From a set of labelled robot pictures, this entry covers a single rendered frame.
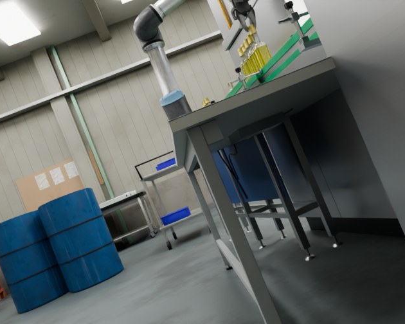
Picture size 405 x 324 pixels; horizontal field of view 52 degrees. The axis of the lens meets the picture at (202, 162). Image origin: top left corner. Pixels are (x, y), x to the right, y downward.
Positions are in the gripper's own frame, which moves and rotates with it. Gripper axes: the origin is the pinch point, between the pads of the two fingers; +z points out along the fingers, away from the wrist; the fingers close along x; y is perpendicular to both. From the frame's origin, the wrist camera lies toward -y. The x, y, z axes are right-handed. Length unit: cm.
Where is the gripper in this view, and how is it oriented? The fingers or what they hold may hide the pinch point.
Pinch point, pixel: (251, 27)
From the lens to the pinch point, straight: 217.5
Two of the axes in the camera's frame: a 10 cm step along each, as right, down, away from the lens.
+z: 3.8, 9.2, -0.5
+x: -9.0, 3.6, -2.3
